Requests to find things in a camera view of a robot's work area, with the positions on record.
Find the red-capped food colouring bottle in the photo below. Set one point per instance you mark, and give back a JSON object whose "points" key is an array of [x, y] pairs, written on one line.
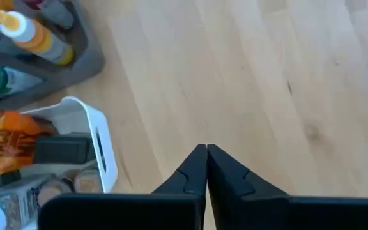
{"points": [[56, 12]]}

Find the white plastic bin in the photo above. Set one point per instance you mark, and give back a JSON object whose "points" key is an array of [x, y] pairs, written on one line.
{"points": [[107, 159]]}

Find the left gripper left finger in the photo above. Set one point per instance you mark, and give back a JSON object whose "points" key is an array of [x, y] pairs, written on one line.
{"points": [[171, 207]]}

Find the grey translucent plastic bin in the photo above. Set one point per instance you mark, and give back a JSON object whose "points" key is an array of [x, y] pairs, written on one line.
{"points": [[85, 60]]}

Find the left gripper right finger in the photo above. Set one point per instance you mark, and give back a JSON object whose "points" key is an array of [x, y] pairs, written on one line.
{"points": [[251, 211]]}

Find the green-lid spice jar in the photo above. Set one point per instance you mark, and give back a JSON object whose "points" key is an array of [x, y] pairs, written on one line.
{"points": [[2, 182]]}

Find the white-lid seasoning jar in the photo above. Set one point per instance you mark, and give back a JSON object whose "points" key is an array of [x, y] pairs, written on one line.
{"points": [[14, 204]]}

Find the yellow food colouring bottle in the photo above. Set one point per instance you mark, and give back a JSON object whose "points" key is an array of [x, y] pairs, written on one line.
{"points": [[37, 38]]}

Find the dark pepper tin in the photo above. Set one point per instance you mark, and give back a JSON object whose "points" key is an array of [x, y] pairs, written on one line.
{"points": [[62, 149]]}

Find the Mini Wheats cereal box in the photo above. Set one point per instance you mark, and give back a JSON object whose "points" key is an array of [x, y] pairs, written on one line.
{"points": [[11, 143]]}

